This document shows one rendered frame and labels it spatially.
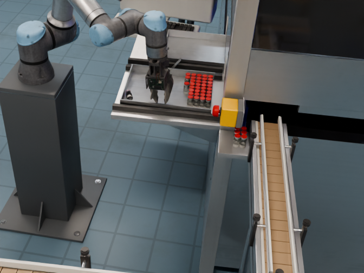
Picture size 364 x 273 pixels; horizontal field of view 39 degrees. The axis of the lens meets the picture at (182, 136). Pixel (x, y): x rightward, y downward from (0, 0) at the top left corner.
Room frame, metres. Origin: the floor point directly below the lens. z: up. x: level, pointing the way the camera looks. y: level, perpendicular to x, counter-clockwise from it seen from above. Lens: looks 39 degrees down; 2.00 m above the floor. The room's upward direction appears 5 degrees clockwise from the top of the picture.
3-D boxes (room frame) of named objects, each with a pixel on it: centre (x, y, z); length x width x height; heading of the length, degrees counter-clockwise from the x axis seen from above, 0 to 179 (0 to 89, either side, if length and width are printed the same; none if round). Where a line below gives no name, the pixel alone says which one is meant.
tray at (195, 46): (2.00, -0.06, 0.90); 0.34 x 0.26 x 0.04; 88
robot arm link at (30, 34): (1.86, 0.64, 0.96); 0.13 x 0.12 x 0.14; 140
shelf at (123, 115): (1.84, 0.01, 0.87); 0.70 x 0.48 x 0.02; 178
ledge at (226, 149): (1.39, -0.20, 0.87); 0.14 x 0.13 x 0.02; 88
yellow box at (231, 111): (1.41, -0.16, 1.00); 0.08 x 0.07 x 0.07; 88
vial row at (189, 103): (1.66, -0.02, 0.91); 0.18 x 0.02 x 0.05; 178
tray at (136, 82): (1.67, 0.06, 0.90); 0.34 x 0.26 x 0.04; 88
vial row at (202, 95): (1.66, -0.07, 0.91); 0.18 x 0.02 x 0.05; 178
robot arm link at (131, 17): (1.63, 0.21, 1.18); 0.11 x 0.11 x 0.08; 50
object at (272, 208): (1.12, -0.29, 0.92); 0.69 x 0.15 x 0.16; 178
